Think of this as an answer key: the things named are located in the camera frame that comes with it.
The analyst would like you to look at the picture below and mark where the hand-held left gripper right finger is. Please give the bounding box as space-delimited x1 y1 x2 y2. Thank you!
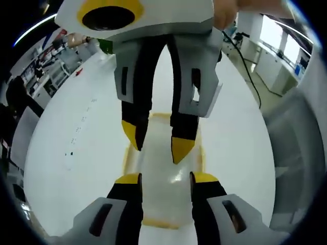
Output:
190 171 278 245

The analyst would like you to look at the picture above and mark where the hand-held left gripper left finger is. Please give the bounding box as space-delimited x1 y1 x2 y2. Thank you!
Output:
51 173 144 245

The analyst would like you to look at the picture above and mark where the clear plastic food container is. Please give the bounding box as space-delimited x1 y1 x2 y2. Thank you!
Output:
123 111 208 230

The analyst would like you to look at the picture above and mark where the person's right hand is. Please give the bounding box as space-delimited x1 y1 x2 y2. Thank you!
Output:
213 0 295 30

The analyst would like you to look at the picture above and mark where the green object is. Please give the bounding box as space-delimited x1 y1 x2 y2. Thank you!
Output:
99 39 115 55

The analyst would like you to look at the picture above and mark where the white lab counter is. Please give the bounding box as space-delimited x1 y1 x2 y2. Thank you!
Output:
237 12 300 96

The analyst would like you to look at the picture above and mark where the white shelf cart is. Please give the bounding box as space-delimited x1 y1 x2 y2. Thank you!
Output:
42 58 72 95

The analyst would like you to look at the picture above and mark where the grey chair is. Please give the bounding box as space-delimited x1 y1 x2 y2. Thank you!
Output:
11 105 41 170

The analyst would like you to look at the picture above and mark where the black cable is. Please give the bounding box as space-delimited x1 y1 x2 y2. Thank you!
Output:
221 30 262 109

